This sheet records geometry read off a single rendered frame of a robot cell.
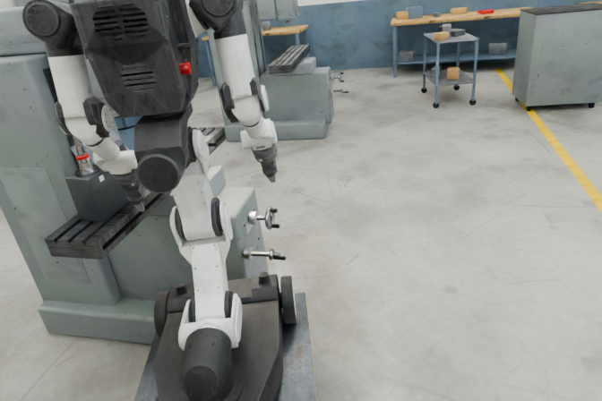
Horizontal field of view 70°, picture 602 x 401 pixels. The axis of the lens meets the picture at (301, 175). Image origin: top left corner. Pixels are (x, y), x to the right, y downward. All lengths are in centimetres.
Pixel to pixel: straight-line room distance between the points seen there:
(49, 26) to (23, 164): 130
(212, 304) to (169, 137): 67
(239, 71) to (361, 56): 730
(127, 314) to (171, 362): 94
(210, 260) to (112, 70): 77
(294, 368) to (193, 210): 74
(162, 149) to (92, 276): 155
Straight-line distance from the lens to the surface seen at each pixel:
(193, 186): 146
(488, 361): 244
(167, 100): 118
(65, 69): 134
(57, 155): 233
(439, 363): 238
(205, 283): 164
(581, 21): 575
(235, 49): 122
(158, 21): 110
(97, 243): 177
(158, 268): 248
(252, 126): 132
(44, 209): 257
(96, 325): 280
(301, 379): 180
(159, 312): 196
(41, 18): 130
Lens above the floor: 178
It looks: 25 degrees down
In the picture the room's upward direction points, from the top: 6 degrees counter-clockwise
